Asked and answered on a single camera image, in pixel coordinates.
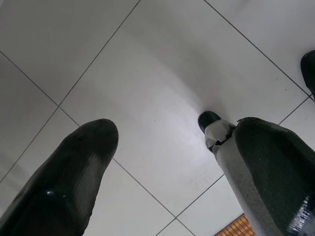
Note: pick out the orange woven mat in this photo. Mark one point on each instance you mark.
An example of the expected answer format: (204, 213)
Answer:
(233, 228)

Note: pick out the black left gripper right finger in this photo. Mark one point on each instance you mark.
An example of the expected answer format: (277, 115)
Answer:
(283, 184)

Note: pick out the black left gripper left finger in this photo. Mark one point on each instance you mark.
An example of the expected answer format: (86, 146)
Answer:
(56, 191)

